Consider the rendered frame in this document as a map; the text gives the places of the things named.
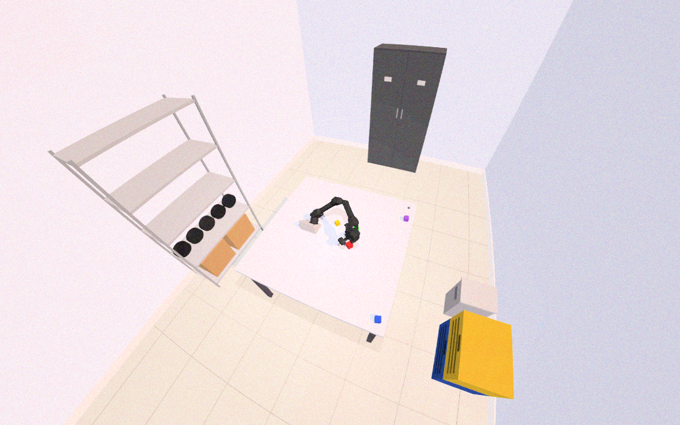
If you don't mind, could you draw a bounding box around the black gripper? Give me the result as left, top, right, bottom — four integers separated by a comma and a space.
338, 232, 349, 246

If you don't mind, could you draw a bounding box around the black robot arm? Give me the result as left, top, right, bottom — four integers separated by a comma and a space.
309, 197, 360, 244

